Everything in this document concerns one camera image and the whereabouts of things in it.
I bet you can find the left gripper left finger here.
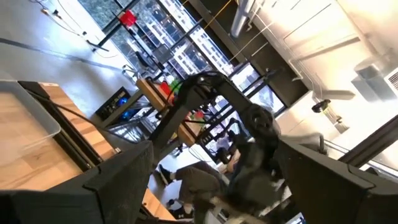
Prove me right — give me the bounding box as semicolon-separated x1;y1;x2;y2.
0;139;155;224

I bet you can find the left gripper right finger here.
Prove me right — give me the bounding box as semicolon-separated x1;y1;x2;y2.
274;138;398;224

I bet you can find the clear plastic bin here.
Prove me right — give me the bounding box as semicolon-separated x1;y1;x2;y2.
0;78;62;169

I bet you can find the black computer case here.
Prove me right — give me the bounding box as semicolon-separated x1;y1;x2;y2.
95;86;133;122

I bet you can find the person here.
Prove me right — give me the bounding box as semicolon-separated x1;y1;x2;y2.
158;130;249;220

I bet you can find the wooden table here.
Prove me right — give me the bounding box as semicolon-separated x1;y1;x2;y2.
136;77;203;147

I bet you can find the white air conditioning unit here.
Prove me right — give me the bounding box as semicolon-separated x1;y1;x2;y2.
354;55;398;100

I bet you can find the large window wall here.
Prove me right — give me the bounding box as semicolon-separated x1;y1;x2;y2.
77;0;287;156

